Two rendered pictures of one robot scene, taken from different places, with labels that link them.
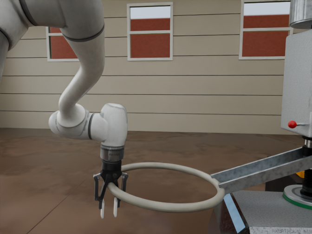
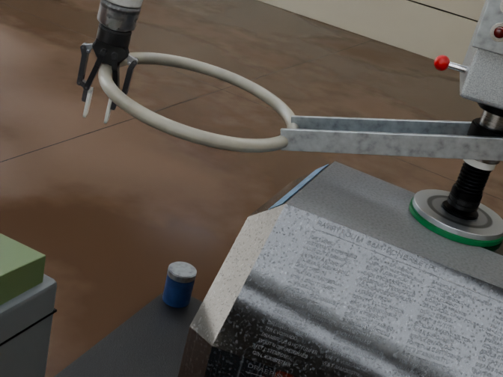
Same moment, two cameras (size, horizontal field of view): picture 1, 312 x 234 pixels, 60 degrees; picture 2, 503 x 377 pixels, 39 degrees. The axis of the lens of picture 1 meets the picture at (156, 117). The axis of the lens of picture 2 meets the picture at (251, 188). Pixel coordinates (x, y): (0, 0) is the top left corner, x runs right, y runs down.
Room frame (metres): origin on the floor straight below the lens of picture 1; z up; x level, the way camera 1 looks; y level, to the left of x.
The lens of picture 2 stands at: (-0.42, -0.60, 1.46)
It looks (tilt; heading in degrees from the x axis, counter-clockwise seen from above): 25 degrees down; 15
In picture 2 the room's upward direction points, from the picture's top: 14 degrees clockwise
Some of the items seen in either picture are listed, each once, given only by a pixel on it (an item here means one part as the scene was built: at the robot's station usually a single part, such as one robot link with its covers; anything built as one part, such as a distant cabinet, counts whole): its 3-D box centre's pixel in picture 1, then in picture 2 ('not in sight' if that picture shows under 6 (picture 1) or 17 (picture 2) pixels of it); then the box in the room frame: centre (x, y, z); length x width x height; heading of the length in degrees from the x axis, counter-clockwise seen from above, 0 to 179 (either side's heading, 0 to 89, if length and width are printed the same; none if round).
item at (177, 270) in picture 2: not in sight; (179, 284); (1.55, 0.08, 0.08); 0.10 x 0.10 x 0.13
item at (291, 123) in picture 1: (297, 124); (452, 66); (1.06, -0.56, 1.17); 0.08 x 0.03 x 0.03; 95
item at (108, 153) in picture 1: (112, 152); (118, 13); (1.01, 0.17, 1.08); 0.09 x 0.09 x 0.06
